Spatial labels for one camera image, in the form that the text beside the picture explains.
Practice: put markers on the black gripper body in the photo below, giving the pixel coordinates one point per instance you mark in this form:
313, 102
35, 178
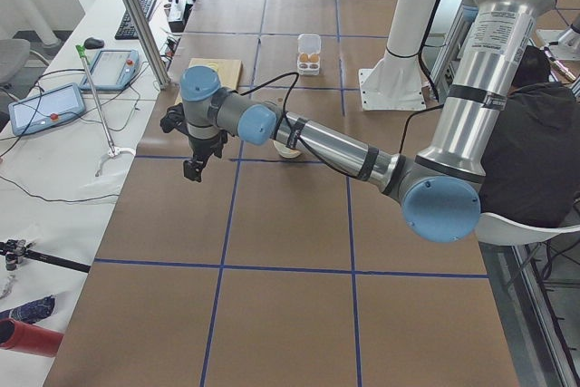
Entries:
202, 145

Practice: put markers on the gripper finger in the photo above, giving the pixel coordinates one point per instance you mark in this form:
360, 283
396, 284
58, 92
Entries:
197, 168
188, 169

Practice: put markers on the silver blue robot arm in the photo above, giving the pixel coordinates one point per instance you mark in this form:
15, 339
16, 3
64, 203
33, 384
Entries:
438, 189

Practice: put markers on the clear plastic egg box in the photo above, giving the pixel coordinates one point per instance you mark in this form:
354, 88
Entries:
309, 47

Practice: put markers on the reacher grabber stick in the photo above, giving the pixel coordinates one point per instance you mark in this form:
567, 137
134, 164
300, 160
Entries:
113, 150

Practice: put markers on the wooden cutting board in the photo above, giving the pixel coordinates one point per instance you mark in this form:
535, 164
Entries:
205, 75

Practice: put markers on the white bowl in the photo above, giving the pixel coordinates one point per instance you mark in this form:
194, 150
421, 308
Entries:
286, 152

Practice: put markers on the teach pendant far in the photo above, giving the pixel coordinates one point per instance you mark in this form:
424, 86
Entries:
113, 69

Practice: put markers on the teach pendant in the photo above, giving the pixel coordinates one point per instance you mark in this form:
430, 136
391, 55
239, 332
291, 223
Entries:
113, 69
46, 110

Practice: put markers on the black computer mouse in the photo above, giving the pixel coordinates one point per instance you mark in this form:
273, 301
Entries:
92, 43

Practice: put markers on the teach pendant near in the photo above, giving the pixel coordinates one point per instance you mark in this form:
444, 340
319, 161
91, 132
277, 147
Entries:
46, 110

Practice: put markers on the black tripod clamp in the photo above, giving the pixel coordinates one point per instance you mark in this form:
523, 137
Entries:
16, 251

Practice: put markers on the red cylinder bottle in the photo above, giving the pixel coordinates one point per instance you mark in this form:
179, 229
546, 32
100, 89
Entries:
21, 337

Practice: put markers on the white chair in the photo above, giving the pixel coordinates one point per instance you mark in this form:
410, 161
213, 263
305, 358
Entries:
497, 230

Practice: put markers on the person in black shirt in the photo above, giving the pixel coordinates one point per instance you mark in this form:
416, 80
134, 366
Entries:
532, 157

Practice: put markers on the aluminium frame post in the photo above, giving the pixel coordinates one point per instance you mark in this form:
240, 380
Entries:
147, 43

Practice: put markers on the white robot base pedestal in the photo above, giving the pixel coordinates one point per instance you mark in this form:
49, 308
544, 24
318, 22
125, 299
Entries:
394, 83

